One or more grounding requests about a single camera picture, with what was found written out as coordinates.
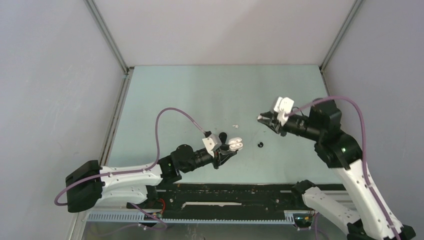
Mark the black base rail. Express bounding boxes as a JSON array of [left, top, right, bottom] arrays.
[[126, 183, 318, 222]]

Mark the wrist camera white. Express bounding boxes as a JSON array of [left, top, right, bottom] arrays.
[[271, 96, 294, 126], [202, 134, 222, 158]]

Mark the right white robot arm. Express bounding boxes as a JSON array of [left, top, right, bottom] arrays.
[[257, 96, 416, 240]]

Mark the white earbud case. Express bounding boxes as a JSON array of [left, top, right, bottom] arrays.
[[228, 137, 244, 152]]

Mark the black earbud case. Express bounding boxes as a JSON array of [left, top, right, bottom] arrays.
[[218, 132, 228, 144]]

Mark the grey cable duct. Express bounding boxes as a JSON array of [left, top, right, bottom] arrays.
[[86, 211, 296, 225]]

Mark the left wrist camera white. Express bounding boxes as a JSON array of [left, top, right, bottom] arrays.
[[202, 134, 222, 158]]

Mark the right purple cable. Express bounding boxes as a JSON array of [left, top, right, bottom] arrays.
[[286, 96, 403, 240]]

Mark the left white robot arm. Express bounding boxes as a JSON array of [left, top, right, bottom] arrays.
[[65, 142, 243, 213]]

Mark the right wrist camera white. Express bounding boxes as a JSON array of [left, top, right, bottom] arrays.
[[271, 96, 294, 126]]

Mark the purple cable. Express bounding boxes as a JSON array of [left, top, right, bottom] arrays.
[[286, 96, 403, 240], [54, 107, 211, 207]]

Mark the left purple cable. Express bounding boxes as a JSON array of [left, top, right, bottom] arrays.
[[54, 107, 211, 207]]

